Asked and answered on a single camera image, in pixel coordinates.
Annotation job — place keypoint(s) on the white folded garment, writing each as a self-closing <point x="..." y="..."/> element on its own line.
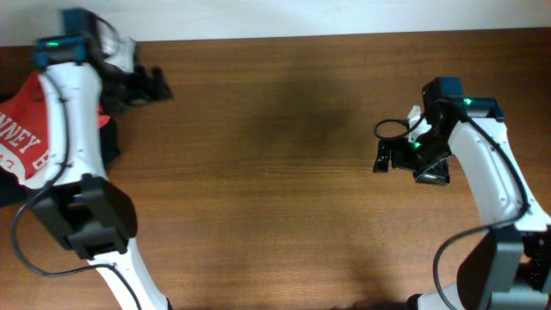
<point x="36" y="181"/>

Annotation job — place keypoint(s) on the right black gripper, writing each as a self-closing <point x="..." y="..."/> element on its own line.
<point x="396" y="156"/>

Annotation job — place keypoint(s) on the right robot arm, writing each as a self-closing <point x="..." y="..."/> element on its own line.
<point x="505" y="262"/>

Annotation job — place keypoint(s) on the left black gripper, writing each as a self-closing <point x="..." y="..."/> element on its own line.
<point x="140" y="86"/>

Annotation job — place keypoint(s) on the black garment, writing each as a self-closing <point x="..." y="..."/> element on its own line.
<point x="12" y="192"/>

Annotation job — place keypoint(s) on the orange printed t-shirt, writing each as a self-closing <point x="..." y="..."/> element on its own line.
<point x="33" y="131"/>

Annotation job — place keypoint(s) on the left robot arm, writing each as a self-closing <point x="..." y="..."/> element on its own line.
<point x="92" y="217"/>

